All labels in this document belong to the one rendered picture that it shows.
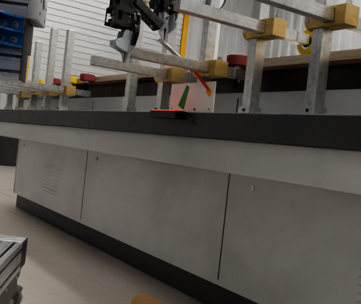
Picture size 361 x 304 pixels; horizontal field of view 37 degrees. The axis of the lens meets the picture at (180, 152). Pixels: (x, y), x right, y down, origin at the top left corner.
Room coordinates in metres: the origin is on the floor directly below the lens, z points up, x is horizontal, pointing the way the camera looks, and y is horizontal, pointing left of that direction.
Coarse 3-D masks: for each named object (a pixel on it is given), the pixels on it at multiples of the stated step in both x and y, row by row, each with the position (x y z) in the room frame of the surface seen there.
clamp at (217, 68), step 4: (208, 60) 1.76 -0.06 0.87; (212, 60) 1.74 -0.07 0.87; (216, 60) 1.73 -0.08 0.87; (220, 60) 1.74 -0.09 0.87; (212, 64) 1.74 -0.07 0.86; (216, 64) 1.73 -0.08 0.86; (220, 64) 1.74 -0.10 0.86; (224, 64) 1.75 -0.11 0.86; (212, 68) 1.74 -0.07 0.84; (216, 68) 1.73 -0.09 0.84; (220, 68) 1.74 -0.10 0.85; (224, 68) 1.75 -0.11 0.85; (200, 72) 1.79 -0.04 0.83; (208, 72) 1.76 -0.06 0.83; (212, 72) 1.74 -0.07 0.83; (216, 72) 1.73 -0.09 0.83; (220, 72) 1.74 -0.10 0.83; (224, 72) 1.75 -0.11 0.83; (200, 76) 1.80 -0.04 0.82; (204, 76) 1.78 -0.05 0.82; (208, 76) 1.77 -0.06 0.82; (212, 76) 1.76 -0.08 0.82; (216, 76) 1.75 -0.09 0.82; (220, 76) 1.74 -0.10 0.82; (224, 76) 1.75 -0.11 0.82
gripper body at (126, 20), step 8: (112, 0) 1.58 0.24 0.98; (120, 0) 1.57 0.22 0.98; (128, 0) 1.59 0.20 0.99; (112, 8) 1.59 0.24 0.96; (120, 8) 1.55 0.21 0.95; (128, 8) 1.57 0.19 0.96; (136, 8) 1.60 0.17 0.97; (112, 16) 1.57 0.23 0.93; (120, 16) 1.56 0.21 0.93; (128, 16) 1.57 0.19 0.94; (136, 16) 1.58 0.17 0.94; (104, 24) 1.60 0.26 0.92; (112, 24) 1.57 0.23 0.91; (120, 24) 1.56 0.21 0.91; (128, 24) 1.58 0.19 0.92
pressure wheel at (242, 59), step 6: (228, 54) 1.83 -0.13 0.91; (234, 54) 1.80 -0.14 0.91; (240, 54) 1.80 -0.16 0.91; (228, 60) 1.82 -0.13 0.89; (234, 60) 1.80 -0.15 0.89; (240, 60) 1.80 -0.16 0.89; (246, 60) 1.81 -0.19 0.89; (228, 66) 1.86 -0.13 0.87; (234, 66) 1.83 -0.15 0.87; (240, 66) 1.83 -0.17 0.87; (234, 84) 1.83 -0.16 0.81
